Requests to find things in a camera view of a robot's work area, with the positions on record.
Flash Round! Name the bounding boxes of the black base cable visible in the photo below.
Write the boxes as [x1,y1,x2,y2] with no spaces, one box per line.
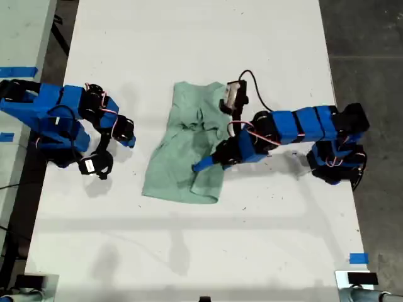
[351,147,368,193]

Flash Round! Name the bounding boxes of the grey side table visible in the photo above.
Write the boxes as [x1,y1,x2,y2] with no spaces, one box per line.
[0,0,58,252]

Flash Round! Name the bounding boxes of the pale green T-shirt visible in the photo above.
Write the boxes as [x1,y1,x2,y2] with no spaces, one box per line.
[141,81,234,204]

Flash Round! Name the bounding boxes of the long blue tape strip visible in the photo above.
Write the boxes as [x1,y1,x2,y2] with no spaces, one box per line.
[0,66,38,78]

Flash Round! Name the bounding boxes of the black camera cable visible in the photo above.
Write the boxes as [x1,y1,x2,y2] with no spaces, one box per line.
[238,69,274,113]
[46,104,81,164]

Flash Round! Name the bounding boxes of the round black gripper camera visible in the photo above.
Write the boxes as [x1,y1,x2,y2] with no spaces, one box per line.
[77,150,114,180]

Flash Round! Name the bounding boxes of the boxy black gripper camera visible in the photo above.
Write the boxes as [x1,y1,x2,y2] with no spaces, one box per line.
[219,80,249,116]

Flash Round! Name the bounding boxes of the black stand leg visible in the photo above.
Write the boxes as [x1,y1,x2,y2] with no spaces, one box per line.
[52,12,72,57]

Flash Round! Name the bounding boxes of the black camera stalk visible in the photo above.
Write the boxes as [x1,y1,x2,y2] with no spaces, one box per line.
[227,105,248,138]
[96,131,111,157]

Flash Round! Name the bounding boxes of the metal plate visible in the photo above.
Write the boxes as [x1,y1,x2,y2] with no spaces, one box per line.
[23,273,60,302]
[334,270,375,302]

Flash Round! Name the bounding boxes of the square blue tape piece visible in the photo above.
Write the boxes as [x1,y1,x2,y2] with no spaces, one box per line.
[349,252,369,265]

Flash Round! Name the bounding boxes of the grey pipe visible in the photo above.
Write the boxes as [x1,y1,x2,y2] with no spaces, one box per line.
[0,291,45,302]
[338,288,403,302]

